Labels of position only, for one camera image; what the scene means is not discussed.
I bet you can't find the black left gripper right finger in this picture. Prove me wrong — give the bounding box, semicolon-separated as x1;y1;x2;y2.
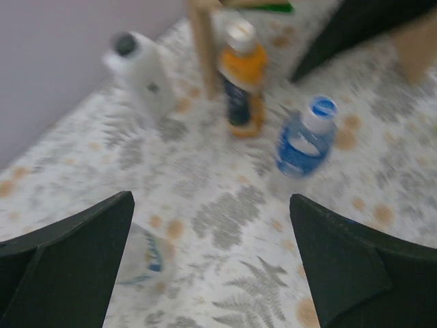
290;194;436;327

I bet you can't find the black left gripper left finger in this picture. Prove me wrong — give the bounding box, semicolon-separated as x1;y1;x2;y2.
1;191;135;327

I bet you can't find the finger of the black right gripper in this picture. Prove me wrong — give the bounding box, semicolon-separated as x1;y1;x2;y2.
290;0;436;82

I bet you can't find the clear water bottle white-blue label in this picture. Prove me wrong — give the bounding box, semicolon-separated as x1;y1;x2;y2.
115;223;175;286

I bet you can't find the blue bottle cap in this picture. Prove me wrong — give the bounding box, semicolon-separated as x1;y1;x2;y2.
302;95;338;133

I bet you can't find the orange juice bottle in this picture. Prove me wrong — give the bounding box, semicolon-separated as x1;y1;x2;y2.
217;18;268;138

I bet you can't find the blue label water bottle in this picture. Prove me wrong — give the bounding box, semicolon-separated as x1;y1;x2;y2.
276;113;337;178

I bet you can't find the white square lotion bottle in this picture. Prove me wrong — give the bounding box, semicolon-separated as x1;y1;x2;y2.
102;31;178;126

